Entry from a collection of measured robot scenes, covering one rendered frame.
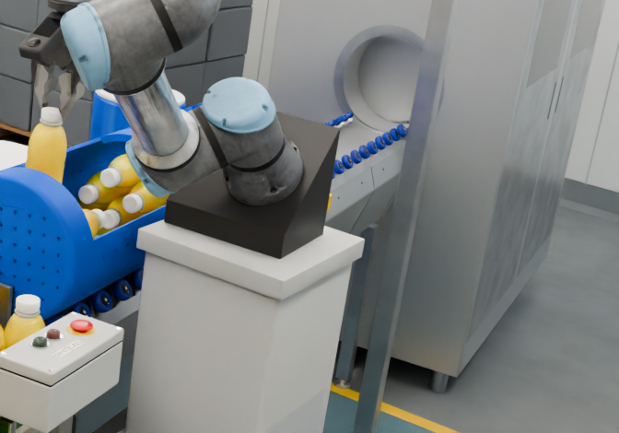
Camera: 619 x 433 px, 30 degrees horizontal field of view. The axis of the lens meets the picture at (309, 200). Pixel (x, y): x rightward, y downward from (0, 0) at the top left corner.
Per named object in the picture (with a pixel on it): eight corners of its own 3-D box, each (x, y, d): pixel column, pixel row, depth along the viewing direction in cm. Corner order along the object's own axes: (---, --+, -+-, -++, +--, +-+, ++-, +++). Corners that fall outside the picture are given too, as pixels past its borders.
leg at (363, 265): (352, 385, 421) (380, 224, 401) (346, 391, 416) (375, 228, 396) (337, 380, 423) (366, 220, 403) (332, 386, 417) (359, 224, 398)
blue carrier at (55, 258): (272, 220, 287) (281, 109, 279) (72, 341, 209) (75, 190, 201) (171, 200, 297) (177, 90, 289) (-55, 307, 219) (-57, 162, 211)
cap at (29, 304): (43, 312, 190) (44, 302, 189) (20, 315, 188) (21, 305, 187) (34, 302, 193) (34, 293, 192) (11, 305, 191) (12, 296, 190)
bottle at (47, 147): (30, 219, 215) (43, 125, 209) (13, 204, 220) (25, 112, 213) (64, 216, 220) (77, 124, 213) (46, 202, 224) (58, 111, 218)
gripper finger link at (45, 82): (59, 109, 219) (70, 64, 215) (40, 114, 213) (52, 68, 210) (46, 102, 219) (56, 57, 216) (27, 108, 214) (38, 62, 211)
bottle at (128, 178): (148, 136, 256) (102, 154, 239) (175, 151, 254) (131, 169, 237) (139, 165, 258) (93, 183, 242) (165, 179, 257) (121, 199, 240)
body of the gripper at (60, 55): (95, 66, 215) (100, 3, 212) (68, 73, 208) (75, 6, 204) (60, 58, 218) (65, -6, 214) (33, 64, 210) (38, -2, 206)
